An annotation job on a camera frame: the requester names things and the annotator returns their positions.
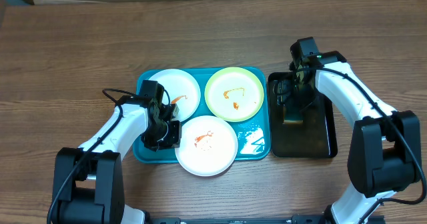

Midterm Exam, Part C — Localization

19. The yellow green sponge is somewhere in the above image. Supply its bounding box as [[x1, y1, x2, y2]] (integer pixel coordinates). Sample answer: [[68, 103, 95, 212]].
[[283, 106, 304, 125]]

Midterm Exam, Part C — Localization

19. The white plate with ketchup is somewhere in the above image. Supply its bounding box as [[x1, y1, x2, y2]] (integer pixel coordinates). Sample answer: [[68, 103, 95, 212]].
[[149, 69, 201, 122]]

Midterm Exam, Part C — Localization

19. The white front plate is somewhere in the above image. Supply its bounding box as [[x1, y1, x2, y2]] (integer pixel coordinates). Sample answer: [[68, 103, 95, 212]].
[[175, 115, 238, 177]]

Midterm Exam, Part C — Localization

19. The yellow-green plate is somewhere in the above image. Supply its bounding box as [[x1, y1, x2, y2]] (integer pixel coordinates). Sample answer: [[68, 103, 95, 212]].
[[204, 67, 264, 122]]

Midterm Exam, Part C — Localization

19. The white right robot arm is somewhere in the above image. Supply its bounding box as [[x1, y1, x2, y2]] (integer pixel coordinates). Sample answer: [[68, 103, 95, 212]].
[[276, 51, 426, 223]]

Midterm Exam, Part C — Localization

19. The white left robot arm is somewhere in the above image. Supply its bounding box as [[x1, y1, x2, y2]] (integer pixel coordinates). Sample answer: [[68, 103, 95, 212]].
[[47, 95, 181, 223]]

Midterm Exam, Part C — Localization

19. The black water tray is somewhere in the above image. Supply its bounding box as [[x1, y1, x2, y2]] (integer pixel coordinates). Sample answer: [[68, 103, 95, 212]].
[[268, 72, 338, 158]]

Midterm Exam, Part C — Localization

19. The teal plastic tray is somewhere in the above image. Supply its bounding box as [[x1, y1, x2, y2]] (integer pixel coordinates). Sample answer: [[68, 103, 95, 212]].
[[133, 67, 272, 164]]

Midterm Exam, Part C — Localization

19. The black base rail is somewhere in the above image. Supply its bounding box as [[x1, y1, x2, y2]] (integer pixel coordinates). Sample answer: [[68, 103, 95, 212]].
[[146, 215, 330, 224]]

